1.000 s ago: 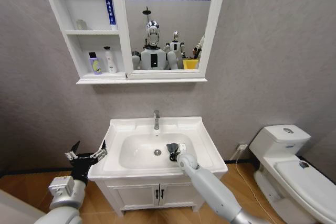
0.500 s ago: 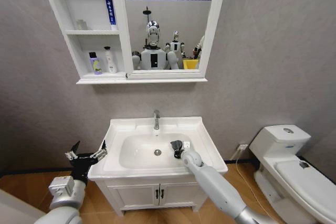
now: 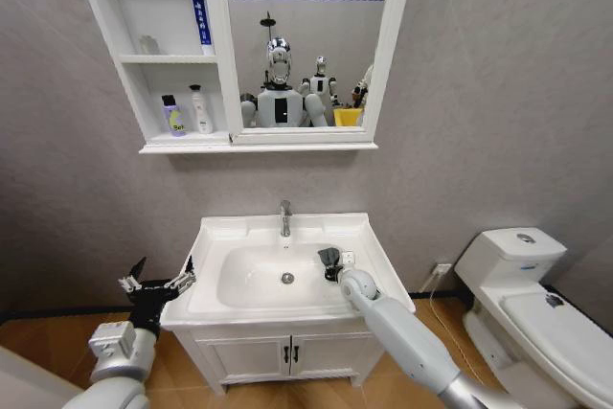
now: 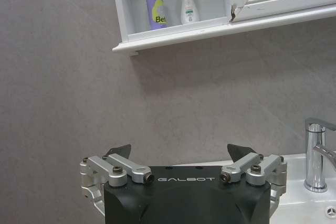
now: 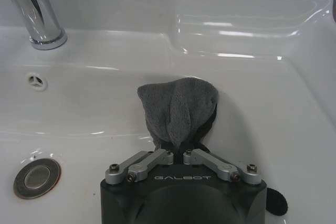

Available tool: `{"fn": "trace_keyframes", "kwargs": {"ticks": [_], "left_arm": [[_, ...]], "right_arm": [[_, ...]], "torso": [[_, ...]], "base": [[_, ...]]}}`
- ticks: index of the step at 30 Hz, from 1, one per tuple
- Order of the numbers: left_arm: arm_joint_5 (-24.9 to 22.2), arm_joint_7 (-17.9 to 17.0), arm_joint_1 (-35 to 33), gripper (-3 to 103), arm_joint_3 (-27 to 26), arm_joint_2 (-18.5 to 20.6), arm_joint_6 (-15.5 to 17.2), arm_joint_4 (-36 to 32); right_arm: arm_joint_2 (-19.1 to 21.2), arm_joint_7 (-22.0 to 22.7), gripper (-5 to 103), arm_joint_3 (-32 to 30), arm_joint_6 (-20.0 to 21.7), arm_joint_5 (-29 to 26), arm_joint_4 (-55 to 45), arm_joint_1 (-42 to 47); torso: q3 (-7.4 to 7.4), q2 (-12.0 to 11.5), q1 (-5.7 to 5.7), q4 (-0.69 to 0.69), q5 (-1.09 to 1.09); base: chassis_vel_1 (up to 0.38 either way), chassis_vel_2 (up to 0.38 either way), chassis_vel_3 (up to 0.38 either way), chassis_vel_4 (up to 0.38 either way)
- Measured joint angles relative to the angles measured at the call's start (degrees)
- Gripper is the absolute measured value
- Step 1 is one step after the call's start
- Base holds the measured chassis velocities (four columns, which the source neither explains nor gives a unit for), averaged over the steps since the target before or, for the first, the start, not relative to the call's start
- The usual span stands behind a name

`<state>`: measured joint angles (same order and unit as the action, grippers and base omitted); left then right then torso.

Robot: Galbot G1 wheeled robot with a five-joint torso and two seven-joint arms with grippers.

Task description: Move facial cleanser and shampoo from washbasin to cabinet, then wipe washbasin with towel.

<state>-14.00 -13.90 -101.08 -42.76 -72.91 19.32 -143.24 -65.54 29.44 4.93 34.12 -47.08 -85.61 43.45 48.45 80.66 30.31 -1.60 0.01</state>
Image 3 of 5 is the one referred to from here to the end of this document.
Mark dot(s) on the chrome toilet flush button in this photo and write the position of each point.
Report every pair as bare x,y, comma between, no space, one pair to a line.
526,237

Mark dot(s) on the chrome sink drain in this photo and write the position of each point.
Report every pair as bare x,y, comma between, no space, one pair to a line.
287,278

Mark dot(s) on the purple bottle yellow print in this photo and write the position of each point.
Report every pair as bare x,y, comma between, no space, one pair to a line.
173,117

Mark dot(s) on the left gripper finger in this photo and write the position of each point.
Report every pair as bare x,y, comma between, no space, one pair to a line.
184,279
134,279

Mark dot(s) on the white ceramic washbasin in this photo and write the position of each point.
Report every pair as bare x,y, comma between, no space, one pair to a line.
249,284

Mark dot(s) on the chrome faucet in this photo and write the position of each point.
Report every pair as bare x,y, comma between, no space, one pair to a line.
286,217

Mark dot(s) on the white toilet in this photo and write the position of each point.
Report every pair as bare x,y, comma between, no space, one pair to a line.
527,294

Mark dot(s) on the white wall cabinet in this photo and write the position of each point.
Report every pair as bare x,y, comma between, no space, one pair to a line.
143,93

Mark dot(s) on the white vanity cabinet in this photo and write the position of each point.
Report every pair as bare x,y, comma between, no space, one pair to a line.
239,356

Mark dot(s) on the white wall socket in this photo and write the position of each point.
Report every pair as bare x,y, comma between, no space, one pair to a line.
442,269

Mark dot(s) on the small clear glass cup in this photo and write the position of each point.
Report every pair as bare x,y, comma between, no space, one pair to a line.
149,44

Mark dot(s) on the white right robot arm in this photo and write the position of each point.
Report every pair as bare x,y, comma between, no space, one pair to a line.
397,327

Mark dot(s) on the dark grey towel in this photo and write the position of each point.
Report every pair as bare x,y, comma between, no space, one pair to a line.
329,255

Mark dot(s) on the white bottle black cap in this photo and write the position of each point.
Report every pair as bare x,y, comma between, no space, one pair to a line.
201,112

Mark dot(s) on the cabinet mirror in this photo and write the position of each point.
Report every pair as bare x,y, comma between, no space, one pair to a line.
311,45

